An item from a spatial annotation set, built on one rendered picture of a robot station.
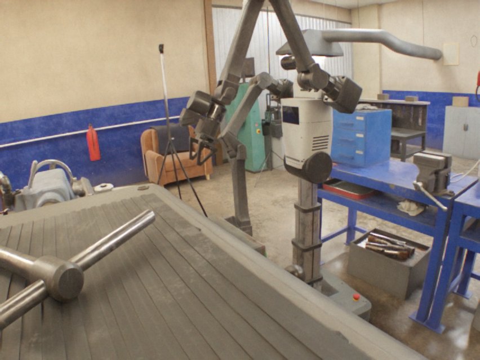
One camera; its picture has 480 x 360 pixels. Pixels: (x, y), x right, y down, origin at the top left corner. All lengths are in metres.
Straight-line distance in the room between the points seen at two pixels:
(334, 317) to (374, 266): 2.24
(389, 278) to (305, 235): 0.97
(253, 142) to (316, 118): 3.83
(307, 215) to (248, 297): 1.38
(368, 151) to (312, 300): 2.13
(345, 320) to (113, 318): 0.13
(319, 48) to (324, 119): 4.53
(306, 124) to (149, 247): 1.17
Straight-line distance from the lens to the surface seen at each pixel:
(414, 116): 4.50
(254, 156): 5.22
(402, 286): 2.36
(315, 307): 0.18
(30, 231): 0.34
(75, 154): 5.25
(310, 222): 1.58
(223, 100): 1.01
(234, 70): 1.04
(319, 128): 1.40
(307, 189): 1.52
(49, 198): 1.20
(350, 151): 2.36
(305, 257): 1.65
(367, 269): 2.46
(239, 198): 1.41
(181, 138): 5.09
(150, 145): 5.16
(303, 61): 1.18
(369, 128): 2.28
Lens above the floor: 1.45
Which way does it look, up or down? 16 degrees down
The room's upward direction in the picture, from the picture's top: 4 degrees counter-clockwise
